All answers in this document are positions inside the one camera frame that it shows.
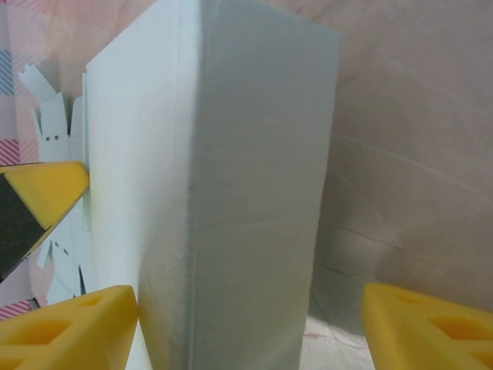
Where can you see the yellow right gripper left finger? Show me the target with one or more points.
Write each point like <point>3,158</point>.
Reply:
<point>58,331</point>

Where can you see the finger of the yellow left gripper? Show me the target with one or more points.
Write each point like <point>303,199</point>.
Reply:
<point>42,189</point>

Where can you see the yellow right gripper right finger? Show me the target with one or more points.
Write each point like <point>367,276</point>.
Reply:
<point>431,335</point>

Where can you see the light blue paper box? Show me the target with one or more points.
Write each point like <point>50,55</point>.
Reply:
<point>52,123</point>
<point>231,192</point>

